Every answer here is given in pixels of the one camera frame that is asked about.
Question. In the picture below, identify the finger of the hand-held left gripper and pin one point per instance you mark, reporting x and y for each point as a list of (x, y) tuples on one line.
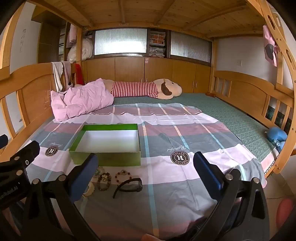
[(3, 141), (27, 151)]

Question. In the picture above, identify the wooden bunk bed frame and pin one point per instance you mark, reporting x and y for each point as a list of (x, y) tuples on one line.
[(32, 92)]

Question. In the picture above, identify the shelf of folded clothes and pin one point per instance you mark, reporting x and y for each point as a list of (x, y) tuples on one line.
[(157, 44)]

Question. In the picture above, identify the wooden wall cabinets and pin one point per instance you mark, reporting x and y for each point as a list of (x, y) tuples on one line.
[(161, 71)]

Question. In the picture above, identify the wristwatch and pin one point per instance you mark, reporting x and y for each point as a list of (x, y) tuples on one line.
[(90, 190)]

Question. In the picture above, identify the green cardboard box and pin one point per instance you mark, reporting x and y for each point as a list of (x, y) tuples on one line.
[(104, 158)]

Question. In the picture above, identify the white grey towel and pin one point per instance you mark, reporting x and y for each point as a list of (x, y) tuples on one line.
[(57, 74)]

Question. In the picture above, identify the red cloth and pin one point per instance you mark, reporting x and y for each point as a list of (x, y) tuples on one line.
[(79, 74)]

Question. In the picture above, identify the pink quilt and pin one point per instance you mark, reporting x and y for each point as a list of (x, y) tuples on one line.
[(85, 99)]

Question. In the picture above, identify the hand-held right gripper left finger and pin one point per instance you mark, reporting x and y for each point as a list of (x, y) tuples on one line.
[(86, 173)]

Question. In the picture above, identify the black watch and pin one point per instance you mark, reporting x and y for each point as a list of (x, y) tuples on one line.
[(130, 186)]

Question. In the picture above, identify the striped plush dog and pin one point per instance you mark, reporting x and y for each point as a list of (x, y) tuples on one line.
[(136, 89)]

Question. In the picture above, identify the white stuffed bags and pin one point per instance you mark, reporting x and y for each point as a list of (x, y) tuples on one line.
[(85, 49)]

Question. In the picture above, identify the pink hanging garment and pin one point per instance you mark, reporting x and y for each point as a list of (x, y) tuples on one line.
[(72, 34)]

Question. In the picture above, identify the frosted glass window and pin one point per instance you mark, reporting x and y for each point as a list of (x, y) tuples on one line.
[(120, 41), (190, 46)]

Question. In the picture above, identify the plaid bedsheet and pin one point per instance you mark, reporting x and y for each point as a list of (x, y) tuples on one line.
[(161, 171)]

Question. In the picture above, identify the pink hanging cloth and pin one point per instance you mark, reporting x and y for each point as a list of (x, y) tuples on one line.
[(269, 46)]

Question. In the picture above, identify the pink round stool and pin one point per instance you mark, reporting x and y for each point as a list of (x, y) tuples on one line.
[(285, 210)]

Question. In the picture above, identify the blue plush toy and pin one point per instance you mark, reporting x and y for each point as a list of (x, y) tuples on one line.
[(276, 136)]

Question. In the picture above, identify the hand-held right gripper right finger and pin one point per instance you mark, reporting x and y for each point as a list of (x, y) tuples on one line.
[(207, 173)]

